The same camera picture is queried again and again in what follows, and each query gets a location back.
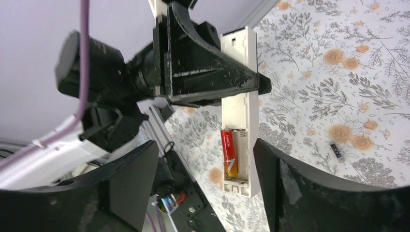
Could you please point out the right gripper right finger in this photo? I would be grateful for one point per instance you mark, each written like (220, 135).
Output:
(301, 198)

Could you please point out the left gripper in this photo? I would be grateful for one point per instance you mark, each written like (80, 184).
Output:
(190, 64)

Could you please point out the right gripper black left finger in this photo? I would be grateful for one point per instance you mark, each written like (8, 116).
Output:
(111, 198)

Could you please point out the white remote control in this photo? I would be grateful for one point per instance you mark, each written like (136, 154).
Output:
(241, 114)

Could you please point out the red black battery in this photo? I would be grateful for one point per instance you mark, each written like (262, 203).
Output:
(337, 152)

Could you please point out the red orange battery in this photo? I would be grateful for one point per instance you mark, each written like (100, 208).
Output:
(229, 154)

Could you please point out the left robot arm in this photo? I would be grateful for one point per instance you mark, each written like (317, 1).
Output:
(108, 116)

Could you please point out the floral table mat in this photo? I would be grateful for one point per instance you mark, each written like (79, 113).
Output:
(340, 72)

